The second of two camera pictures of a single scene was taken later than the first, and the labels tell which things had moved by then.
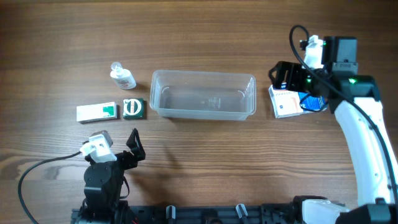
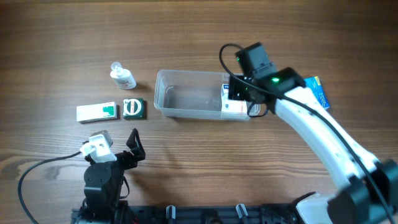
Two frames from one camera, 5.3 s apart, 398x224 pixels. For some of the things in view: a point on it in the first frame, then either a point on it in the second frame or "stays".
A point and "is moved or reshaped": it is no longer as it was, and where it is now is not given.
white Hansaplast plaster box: x=285 y=102 is moved or reshaped
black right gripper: x=293 y=71 -> x=236 y=88
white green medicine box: x=97 y=112 stays
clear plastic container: x=203 y=95 stays
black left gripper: x=125 y=157 stays
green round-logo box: x=133 y=108 stays
